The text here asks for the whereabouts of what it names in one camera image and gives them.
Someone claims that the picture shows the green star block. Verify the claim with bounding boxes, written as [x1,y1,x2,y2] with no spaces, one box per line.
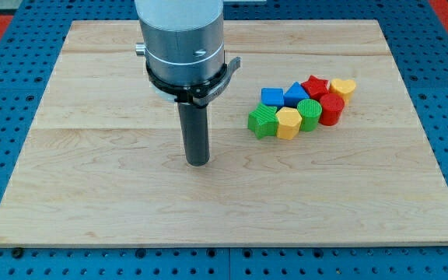
[247,103,278,139]

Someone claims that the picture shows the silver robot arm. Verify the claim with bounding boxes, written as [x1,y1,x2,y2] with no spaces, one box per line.
[135,0,225,103]

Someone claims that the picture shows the yellow hexagon block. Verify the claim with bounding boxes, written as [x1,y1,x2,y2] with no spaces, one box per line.
[276,107,303,140]

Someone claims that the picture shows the light wooden board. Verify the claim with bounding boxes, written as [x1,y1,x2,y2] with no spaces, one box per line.
[0,20,448,248]

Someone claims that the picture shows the blue cube block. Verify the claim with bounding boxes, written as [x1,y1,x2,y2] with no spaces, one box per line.
[261,87,284,108]

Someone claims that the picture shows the red star block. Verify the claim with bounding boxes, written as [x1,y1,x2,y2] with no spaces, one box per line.
[301,75,329,101]

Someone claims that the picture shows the yellow heart block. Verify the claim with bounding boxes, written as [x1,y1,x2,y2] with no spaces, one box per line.
[329,79,357,104]

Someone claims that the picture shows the red cylinder block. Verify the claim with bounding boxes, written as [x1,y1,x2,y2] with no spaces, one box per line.
[319,93,345,126]

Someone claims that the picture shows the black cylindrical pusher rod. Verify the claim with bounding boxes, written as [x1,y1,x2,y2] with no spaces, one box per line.
[177,103,210,166]

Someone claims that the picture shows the black clamp bracket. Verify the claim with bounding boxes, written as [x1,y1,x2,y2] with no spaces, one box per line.
[145,57,241,107]

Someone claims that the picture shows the green cylinder block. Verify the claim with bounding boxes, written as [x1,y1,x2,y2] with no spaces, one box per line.
[297,99,322,131]

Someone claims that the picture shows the blue triangle block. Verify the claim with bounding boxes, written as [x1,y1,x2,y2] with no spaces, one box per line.
[283,82,310,108]

